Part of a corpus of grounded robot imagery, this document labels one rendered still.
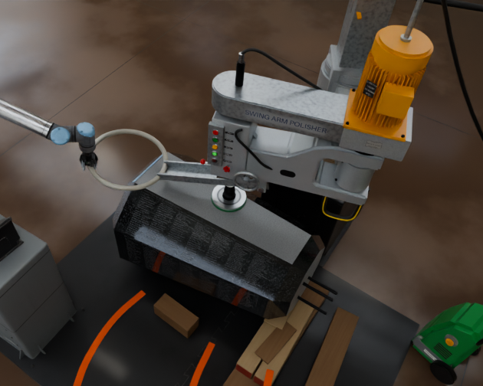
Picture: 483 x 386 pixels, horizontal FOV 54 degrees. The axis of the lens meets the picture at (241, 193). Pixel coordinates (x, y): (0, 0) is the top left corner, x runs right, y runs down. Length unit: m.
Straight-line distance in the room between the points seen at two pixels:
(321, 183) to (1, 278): 1.74
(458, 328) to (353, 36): 1.81
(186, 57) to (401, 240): 3.00
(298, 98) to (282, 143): 0.30
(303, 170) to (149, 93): 2.80
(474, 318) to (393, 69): 1.75
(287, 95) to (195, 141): 2.25
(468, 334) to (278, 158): 1.56
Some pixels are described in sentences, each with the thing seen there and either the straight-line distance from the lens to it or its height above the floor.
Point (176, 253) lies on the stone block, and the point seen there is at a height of 0.63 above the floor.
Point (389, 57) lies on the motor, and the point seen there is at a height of 2.07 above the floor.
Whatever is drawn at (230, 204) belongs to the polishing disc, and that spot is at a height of 0.85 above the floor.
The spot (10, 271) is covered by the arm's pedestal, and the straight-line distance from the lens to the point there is 2.80.
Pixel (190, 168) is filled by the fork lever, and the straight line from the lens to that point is 2.93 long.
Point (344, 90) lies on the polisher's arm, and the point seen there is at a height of 1.47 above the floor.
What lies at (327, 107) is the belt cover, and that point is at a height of 1.69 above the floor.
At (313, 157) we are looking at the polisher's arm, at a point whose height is 1.44.
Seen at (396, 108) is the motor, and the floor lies 1.89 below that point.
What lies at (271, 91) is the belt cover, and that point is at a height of 1.69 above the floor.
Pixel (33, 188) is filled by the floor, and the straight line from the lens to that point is 4.28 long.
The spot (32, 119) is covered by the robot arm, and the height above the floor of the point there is 1.43.
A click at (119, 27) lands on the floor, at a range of 6.00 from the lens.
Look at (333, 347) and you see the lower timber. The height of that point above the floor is 0.09.
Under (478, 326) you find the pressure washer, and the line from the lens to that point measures 3.23.
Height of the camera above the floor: 3.11
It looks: 50 degrees down
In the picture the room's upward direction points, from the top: 7 degrees clockwise
